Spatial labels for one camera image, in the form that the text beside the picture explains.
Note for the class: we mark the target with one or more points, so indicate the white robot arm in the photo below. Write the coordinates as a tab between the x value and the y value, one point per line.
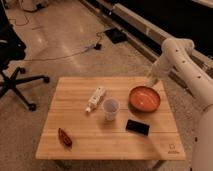
176	52

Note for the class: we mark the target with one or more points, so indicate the orange ceramic bowl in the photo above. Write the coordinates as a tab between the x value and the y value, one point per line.
144	99

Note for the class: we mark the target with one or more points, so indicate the dark red small object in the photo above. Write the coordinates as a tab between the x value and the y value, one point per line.
64	138

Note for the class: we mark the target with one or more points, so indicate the black floor mat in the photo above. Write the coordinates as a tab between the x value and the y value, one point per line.
115	35

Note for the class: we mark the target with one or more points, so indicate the wooden table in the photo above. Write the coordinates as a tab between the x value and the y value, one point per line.
95	138

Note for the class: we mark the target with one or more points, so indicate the long metal rail frame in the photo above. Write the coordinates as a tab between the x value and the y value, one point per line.
119	17

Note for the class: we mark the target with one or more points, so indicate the black smartphone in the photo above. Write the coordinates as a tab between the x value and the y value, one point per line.
138	127

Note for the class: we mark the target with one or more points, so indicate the white tube bottle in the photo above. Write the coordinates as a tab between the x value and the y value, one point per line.
96	97

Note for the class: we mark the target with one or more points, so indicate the black floor plug adapter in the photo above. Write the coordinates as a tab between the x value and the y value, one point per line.
98	46

